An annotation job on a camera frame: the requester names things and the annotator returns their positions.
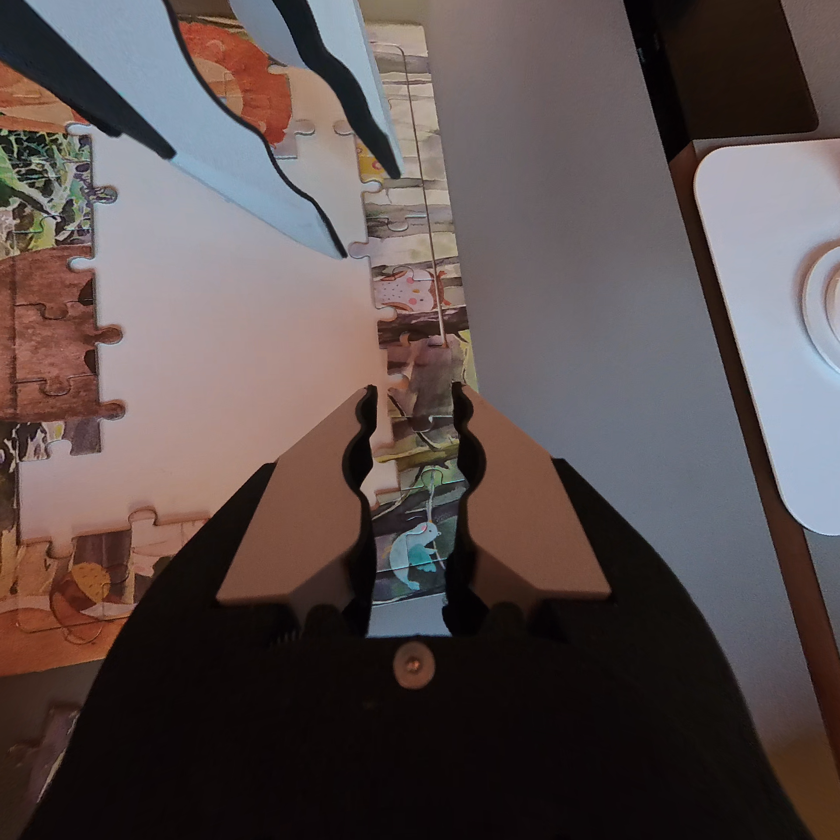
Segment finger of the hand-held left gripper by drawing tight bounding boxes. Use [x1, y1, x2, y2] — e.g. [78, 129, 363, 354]
[230, 0, 406, 180]
[25, 0, 350, 261]

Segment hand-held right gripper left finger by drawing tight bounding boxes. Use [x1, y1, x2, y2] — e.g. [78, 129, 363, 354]
[215, 386, 379, 636]

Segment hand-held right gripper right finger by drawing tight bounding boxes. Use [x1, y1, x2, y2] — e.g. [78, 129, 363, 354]
[445, 382, 614, 634]

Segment jigsaw puzzle board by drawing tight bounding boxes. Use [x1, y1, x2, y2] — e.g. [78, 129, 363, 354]
[0, 0, 484, 678]

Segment puzzle pieces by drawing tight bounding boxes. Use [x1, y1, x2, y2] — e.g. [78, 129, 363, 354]
[0, 702, 83, 840]

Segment white document holder stand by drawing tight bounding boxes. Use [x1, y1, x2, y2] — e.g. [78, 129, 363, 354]
[801, 243, 840, 375]

